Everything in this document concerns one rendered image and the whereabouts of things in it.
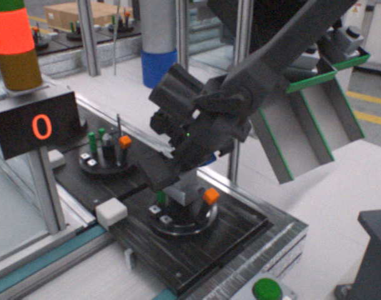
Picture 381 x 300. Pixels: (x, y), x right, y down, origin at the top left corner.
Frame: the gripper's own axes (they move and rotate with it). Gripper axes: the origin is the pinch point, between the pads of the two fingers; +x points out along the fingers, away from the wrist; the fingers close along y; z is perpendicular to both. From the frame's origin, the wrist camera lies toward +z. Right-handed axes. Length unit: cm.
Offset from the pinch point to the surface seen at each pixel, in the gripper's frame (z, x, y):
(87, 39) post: 83, 66, -41
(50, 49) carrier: 93, 82, -31
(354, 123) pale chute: -11.4, -3.2, -47.7
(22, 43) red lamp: 20.8, -14.5, 18.7
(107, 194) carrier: 5.4, 17.8, 7.1
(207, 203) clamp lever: -8.6, -2.6, 0.7
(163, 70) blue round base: 50, 54, -56
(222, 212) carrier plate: -11.3, 5.7, -6.4
